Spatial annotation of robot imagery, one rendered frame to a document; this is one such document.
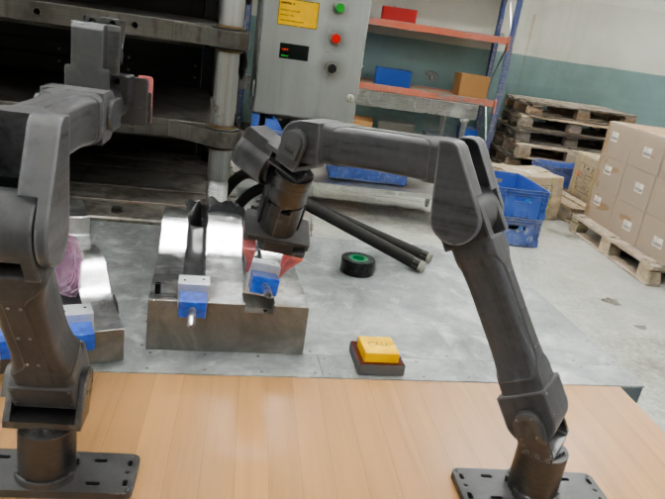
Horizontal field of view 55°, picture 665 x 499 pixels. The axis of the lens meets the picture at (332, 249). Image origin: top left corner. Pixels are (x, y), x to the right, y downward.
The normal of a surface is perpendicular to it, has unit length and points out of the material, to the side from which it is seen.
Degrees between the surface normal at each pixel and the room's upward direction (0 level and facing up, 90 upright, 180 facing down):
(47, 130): 63
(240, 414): 0
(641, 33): 90
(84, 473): 0
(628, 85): 90
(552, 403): 57
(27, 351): 120
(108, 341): 90
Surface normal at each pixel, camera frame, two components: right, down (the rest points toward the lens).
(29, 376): 0.03, 0.77
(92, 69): 0.11, 0.33
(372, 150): -0.54, 0.16
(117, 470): 0.14, -0.93
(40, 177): 0.16, -0.11
